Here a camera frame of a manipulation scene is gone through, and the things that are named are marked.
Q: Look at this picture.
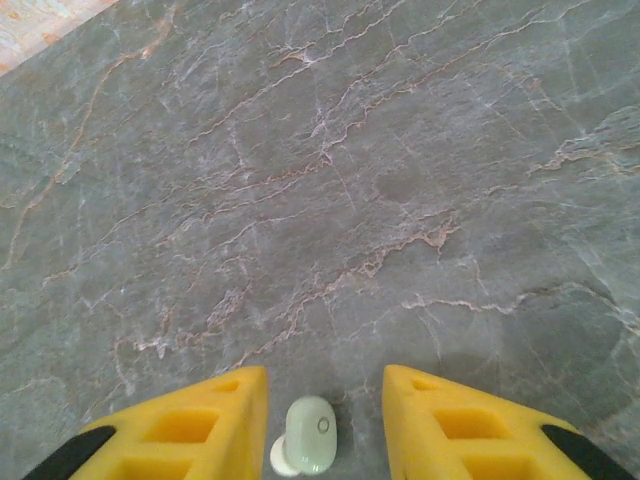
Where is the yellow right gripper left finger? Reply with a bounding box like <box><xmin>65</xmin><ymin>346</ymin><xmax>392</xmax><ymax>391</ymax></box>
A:
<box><xmin>22</xmin><ymin>364</ymin><xmax>270</xmax><ymax>480</ymax></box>

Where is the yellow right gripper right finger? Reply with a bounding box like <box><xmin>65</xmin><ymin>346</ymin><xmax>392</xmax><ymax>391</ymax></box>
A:
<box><xmin>382</xmin><ymin>363</ymin><xmax>639</xmax><ymax>480</ymax></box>

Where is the small pale earbud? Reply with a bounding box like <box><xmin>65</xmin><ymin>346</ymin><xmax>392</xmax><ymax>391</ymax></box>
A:
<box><xmin>269</xmin><ymin>395</ymin><xmax>337</xmax><ymax>477</ymax></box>

